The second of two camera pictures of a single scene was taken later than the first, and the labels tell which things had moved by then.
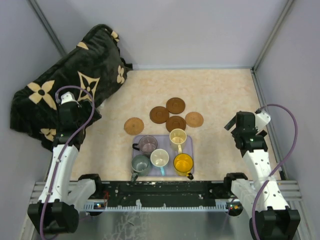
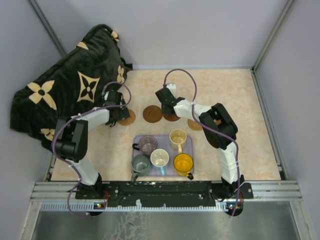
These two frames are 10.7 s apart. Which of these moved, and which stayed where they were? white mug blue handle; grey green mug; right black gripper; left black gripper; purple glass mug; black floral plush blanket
Moved: right black gripper; left black gripper
Stayed: purple glass mug; black floral plush blanket; grey green mug; white mug blue handle
